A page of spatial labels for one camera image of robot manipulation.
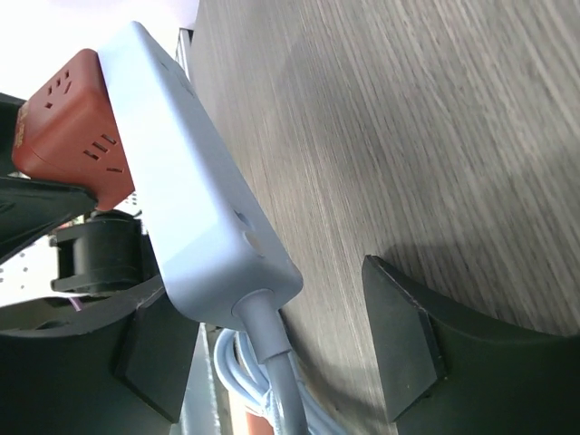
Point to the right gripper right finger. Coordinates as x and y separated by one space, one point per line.
448 369

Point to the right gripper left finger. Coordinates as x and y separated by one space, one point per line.
117 367

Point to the light blue power strip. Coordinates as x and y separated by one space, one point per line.
220 259

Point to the red brown cube adapter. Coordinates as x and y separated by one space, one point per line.
66 132

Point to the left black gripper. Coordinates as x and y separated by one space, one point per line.
107 254

